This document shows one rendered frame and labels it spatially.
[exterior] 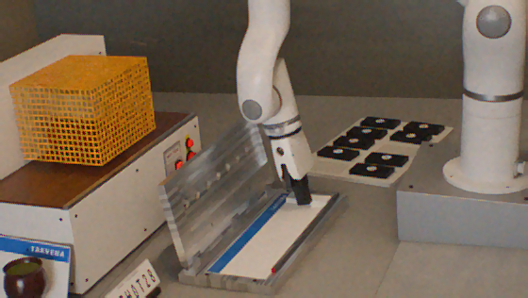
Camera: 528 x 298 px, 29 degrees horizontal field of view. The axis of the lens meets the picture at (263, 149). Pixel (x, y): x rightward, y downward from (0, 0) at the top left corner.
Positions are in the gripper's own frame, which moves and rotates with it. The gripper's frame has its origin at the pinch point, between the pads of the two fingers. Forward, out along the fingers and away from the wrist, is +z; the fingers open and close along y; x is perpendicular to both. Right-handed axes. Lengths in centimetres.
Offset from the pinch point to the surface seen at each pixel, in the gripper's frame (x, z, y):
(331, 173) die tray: 2.1, 3.3, 22.0
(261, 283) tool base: -4.6, 3.4, -35.9
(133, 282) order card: 16.9, -3.6, -45.8
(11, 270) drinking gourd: 35, -13, -56
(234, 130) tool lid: 10.0, -18.4, -3.7
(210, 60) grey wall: 123, 4, 190
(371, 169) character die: -7.8, 4.2, 23.4
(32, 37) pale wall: 203, -25, 179
